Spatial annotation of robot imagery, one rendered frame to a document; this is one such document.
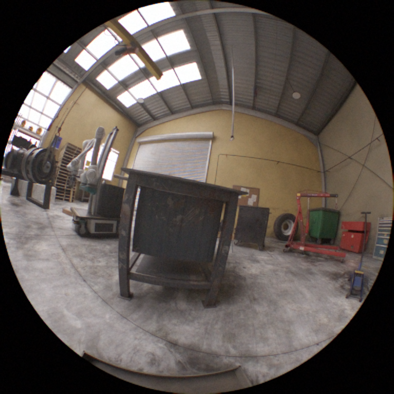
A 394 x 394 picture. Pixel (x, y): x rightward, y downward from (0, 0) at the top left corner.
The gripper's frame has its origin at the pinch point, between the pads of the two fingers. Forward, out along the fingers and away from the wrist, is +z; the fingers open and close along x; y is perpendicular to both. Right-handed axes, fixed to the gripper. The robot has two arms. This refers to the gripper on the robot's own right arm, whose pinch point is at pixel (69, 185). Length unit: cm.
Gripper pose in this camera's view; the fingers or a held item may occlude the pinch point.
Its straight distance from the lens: 232.5
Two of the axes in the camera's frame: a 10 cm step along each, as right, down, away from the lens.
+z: -1.7, 9.8, -1.0
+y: 3.9, 1.6, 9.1
